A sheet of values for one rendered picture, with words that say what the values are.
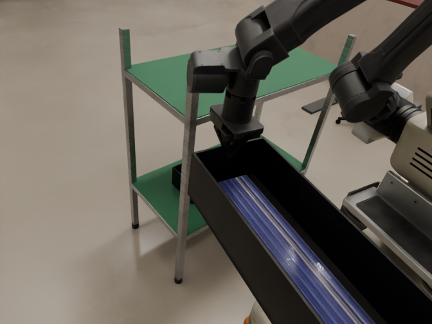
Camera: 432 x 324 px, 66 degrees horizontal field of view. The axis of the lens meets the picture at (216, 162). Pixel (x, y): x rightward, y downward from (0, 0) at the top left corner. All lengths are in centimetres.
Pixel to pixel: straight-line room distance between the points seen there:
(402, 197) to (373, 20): 331
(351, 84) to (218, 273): 132
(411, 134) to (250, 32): 40
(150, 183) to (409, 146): 124
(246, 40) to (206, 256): 147
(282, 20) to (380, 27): 347
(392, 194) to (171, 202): 107
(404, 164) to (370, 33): 328
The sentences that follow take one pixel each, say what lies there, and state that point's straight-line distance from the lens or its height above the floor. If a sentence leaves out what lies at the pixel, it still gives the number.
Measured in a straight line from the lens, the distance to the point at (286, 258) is 60.
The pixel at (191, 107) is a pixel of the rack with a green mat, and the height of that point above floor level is 100.
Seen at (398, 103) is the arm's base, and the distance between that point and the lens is 81.
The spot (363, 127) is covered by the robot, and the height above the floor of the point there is 113.
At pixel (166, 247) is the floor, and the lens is 189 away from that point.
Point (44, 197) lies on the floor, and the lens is 225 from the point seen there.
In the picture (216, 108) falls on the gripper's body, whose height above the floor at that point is 119.
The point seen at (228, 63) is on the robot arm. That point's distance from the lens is 56.
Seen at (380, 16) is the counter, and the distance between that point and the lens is 397.
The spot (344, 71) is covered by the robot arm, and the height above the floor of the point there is 127.
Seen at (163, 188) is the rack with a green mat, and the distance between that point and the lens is 169.
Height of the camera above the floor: 152
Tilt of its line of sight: 39 degrees down
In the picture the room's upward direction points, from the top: 8 degrees clockwise
